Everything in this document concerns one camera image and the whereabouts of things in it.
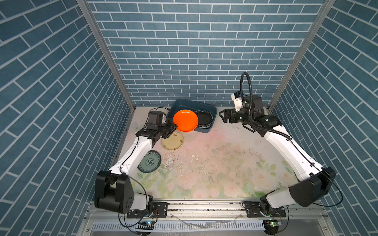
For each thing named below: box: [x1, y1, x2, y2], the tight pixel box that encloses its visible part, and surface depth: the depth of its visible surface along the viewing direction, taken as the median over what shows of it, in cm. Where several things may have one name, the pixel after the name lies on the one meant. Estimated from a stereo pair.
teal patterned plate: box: [137, 149, 162, 174], surface depth 93 cm
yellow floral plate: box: [160, 131, 185, 151], surface depth 101 cm
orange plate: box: [172, 109, 199, 133], surface depth 88 cm
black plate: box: [194, 110, 214, 129], surface depth 112 cm
